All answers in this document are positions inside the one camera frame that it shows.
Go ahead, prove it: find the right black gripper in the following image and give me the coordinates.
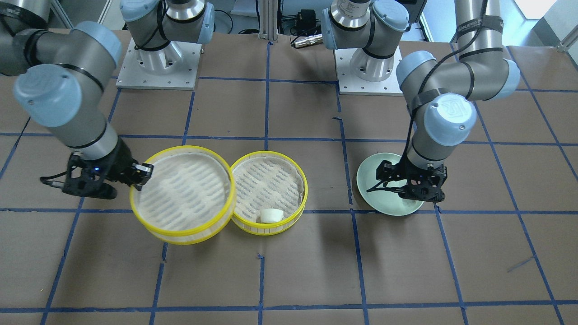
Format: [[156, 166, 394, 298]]
[[62, 138, 154, 200]]

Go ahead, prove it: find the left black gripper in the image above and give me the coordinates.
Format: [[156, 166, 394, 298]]
[[366, 157, 447, 202]]

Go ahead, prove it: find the yellow steamer basket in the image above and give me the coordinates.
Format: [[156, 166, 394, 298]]
[[231, 151, 309, 235], [129, 145, 237, 245]]

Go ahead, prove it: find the white bun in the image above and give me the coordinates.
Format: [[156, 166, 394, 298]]
[[259, 208, 284, 224]]

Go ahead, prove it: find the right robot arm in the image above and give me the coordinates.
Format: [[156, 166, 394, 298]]
[[0, 0, 154, 200]]

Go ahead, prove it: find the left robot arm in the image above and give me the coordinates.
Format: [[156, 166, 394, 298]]
[[367, 0, 521, 202]]

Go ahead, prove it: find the light green plate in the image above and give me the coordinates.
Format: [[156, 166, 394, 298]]
[[356, 153, 426, 217]]

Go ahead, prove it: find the silver cylindrical connector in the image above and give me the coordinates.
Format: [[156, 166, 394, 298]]
[[290, 34, 323, 49]]

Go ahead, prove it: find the black power adapter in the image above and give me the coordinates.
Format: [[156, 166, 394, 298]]
[[296, 9, 317, 30]]

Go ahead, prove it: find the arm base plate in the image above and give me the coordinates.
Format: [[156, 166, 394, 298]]
[[116, 40, 203, 91], [334, 48, 402, 96]]

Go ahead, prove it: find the aluminium frame post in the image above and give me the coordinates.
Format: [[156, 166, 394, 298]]
[[256, 0, 282, 43]]

